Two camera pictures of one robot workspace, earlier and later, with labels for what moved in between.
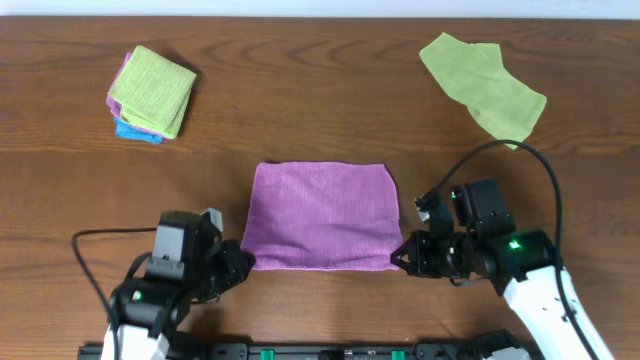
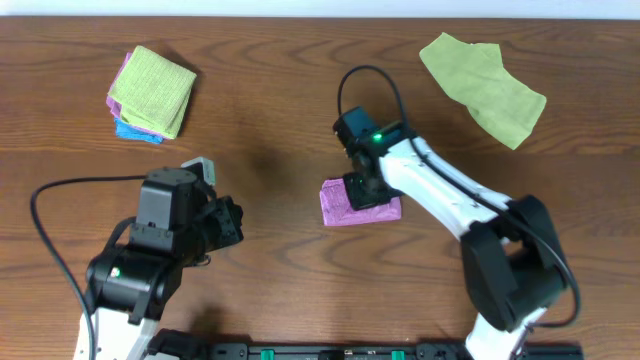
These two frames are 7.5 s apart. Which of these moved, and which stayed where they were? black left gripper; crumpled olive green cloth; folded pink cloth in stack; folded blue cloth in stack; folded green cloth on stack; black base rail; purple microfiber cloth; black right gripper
Moved: black right gripper; purple microfiber cloth; black left gripper
Stayed: black base rail; folded green cloth on stack; folded blue cloth in stack; folded pink cloth in stack; crumpled olive green cloth
